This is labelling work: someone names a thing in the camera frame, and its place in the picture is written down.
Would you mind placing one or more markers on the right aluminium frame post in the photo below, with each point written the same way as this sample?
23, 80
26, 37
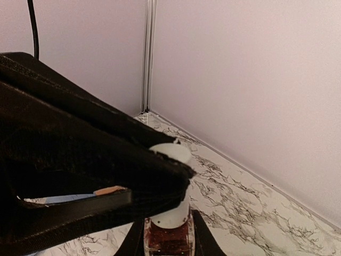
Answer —
149, 37

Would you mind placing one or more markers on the mannequin hand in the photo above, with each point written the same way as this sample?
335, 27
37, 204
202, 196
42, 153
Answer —
108, 190

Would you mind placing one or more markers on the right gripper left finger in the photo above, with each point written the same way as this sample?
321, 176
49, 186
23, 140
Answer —
133, 244

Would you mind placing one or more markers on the red nail polish bottle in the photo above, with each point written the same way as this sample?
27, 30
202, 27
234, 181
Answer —
171, 232

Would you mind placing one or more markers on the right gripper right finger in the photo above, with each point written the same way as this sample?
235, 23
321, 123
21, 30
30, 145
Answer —
205, 243

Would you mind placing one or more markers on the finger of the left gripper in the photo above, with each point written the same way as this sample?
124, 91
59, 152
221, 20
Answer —
48, 120
151, 189

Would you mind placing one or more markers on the blue sleeved forearm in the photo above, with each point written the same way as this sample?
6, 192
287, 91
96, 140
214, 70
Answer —
58, 199

